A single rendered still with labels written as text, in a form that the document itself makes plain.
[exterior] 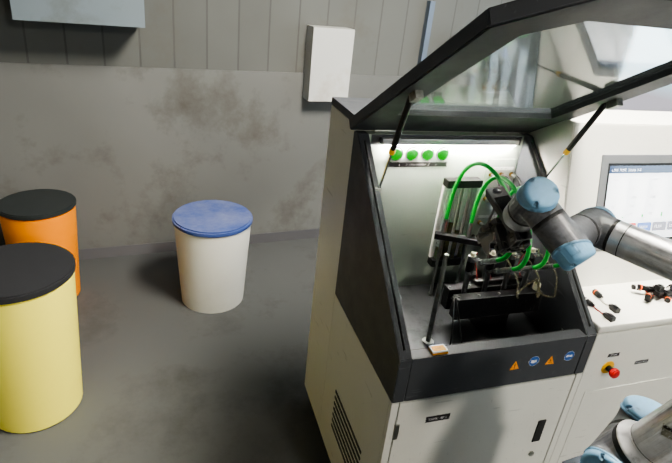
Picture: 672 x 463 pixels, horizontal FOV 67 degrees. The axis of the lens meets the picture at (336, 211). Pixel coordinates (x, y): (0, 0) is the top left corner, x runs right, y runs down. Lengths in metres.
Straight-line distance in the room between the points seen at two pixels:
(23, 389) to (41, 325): 0.31
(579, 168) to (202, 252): 1.99
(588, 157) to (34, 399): 2.37
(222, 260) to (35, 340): 1.08
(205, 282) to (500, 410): 1.86
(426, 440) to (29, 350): 1.57
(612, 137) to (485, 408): 1.02
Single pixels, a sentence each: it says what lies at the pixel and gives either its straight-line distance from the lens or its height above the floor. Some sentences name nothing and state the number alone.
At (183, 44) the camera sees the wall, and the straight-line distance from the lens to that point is 3.48.
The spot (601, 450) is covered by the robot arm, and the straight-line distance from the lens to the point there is 1.23.
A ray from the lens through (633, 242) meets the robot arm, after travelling 1.20.
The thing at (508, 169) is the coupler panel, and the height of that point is 1.32.
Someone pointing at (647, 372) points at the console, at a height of 0.74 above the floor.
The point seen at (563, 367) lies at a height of 0.83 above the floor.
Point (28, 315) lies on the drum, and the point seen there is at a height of 0.62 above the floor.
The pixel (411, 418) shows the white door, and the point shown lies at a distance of 1.70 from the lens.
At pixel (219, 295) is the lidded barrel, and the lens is 3.17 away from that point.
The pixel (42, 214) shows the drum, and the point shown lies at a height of 0.61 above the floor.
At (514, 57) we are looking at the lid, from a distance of 1.29.
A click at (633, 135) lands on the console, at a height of 1.51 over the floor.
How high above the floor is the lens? 1.91
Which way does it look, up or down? 24 degrees down
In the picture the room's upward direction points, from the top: 6 degrees clockwise
